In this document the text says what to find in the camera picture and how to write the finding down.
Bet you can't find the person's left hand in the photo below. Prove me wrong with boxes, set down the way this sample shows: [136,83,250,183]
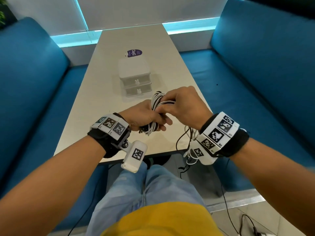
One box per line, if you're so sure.
[118,99,173,132]

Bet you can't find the person's right hand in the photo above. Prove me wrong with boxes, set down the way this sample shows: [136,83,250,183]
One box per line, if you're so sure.
[155,86,213,130]

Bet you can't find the bundle of charging cables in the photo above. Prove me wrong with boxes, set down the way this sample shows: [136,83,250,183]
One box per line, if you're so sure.
[139,90,200,166]

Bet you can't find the white mini drawer box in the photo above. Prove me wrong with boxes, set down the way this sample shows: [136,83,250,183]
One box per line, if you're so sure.
[117,56,153,97]

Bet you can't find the person's right forearm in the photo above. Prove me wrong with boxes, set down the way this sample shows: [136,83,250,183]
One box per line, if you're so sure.
[230,137,315,236]

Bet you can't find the person's left forearm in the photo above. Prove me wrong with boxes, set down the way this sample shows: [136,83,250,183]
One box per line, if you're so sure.
[0,135,106,236]

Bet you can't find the white table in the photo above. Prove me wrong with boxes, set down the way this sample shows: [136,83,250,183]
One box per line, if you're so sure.
[53,24,213,165]

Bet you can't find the black marker wristband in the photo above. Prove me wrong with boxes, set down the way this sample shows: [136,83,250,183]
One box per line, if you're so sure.
[197,111,250,158]
[88,113,131,159]

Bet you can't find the black shoe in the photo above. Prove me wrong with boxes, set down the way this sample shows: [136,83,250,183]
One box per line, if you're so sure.
[144,156,172,170]

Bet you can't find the round purple sticker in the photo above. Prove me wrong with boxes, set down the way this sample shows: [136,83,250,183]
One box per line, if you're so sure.
[124,49,143,57]

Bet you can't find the grey metal table base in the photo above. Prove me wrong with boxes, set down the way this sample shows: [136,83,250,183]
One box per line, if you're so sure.
[162,153,223,198]

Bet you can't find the blue sofa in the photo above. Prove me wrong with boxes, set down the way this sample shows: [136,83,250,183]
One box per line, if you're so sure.
[0,17,109,231]
[179,0,315,192]

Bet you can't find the light blue jeans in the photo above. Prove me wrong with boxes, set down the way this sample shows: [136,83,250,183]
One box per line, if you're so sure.
[85,164,207,236]

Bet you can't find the yellow shirt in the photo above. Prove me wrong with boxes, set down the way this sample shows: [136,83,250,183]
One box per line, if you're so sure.
[101,202,224,236]

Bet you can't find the green artificial plant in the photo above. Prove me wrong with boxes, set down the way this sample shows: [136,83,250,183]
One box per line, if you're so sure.
[0,0,7,25]

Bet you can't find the cyan wall light strips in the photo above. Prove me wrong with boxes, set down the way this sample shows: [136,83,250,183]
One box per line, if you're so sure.
[50,0,220,48]

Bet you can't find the silver metal floor rail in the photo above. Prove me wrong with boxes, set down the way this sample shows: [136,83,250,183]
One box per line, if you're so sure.
[205,189,266,213]

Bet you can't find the black camera cable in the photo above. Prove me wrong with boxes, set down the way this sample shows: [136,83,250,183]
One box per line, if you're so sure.
[68,164,109,236]
[220,157,261,236]

